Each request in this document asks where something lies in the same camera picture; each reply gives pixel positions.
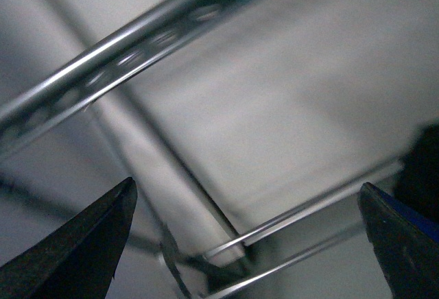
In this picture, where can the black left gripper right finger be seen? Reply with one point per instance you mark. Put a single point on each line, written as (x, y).
(405, 243)

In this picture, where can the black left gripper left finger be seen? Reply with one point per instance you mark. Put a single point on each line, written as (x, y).
(79, 259)

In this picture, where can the dark garment at edge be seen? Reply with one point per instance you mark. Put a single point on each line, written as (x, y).
(418, 184)

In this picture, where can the metal clothes rack frame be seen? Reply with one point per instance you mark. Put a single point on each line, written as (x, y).
(123, 55)

